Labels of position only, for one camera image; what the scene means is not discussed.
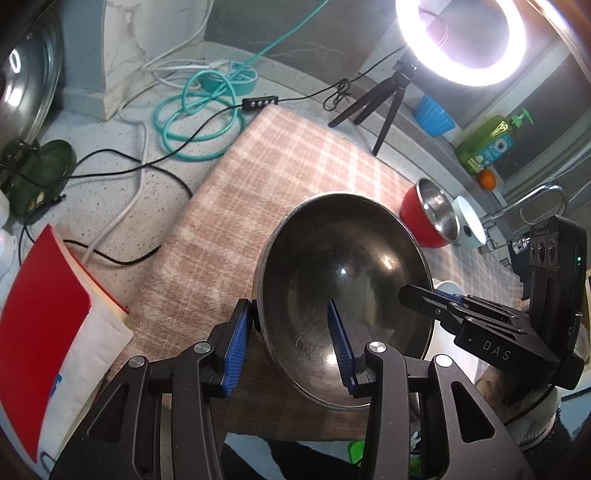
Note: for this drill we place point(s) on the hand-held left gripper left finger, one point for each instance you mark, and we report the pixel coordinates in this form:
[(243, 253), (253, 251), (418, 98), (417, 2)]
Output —
[(235, 350)]

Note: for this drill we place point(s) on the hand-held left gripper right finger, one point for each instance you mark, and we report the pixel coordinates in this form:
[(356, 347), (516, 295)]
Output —
[(339, 350)]

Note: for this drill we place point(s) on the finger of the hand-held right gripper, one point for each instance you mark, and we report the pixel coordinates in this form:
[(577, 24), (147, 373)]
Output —
[(415, 295), (485, 309)]

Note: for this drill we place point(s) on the large steel bowl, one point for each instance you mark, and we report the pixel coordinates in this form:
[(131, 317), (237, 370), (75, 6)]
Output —
[(332, 295)]

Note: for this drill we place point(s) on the red steel bowl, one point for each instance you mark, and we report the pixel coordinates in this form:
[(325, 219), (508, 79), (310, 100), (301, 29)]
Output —
[(425, 217)]

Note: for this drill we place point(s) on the chrome faucet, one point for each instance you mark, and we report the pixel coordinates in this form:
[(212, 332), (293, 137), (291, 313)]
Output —
[(531, 198)]

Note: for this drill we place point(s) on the white cup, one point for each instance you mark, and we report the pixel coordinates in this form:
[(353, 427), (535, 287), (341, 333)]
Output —
[(471, 226)]

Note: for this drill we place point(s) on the orange fruit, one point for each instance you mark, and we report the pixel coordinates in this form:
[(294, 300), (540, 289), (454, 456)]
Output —
[(487, 179)]

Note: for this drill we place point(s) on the white padded bag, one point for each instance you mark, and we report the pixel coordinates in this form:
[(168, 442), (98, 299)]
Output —
[(92, 360)]

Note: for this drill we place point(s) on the green dish soap bottle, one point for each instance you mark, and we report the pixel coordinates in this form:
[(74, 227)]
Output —
[(489, 141)]

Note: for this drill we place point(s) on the checked tablecloth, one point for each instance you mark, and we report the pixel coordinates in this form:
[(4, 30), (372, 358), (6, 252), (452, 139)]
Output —
[(277, 184)]

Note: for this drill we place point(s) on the blue plastic cup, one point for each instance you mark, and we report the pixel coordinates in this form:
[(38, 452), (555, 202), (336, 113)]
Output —
[(434, 115)]

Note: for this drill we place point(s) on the black tripod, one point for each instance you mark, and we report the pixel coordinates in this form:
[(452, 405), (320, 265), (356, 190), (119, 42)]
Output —
[(369, 106)]

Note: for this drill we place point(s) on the red booklet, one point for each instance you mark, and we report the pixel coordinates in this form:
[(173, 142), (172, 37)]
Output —
[(41, 323)]

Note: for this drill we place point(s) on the dark green object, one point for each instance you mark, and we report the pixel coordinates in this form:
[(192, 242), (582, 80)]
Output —
[(41, 166)]

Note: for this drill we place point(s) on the steel pot lid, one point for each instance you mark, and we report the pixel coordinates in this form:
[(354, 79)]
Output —
[(27, 69)]

